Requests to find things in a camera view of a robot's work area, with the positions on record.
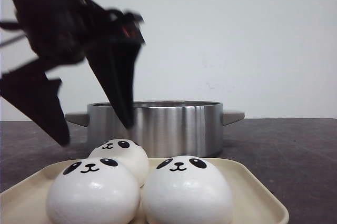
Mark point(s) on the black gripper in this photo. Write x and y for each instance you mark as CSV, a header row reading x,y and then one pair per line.
x,y
63,31

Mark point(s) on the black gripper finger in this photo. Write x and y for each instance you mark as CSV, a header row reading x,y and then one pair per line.
x,y
29,90

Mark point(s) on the panda bun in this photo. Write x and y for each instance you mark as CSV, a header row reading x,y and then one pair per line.
x,y
93,190
187,189
129,153

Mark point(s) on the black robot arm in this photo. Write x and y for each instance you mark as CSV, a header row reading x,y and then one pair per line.
x,y
65,32

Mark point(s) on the stainless steel steamer pot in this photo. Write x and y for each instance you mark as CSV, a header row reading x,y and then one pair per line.
x,y
162,128

